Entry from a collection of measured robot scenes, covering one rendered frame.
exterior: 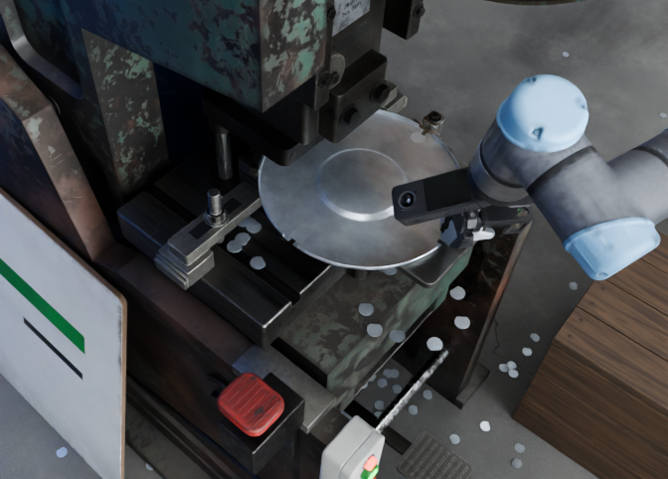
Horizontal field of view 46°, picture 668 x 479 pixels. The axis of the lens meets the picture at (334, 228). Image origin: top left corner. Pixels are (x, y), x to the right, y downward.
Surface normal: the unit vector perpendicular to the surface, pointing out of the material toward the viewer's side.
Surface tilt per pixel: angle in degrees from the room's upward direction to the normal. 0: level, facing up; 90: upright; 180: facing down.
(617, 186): 10
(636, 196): 28
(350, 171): 2
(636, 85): 0
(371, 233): 2
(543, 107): 19
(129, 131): 90
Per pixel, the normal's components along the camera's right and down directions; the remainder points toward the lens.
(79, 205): 0.75, 0.33
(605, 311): 0.05, -0.62
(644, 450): -0.62, 0.59
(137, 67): 0.76, 0.53
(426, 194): -0.45, -0.27
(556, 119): 0.09, -0.33
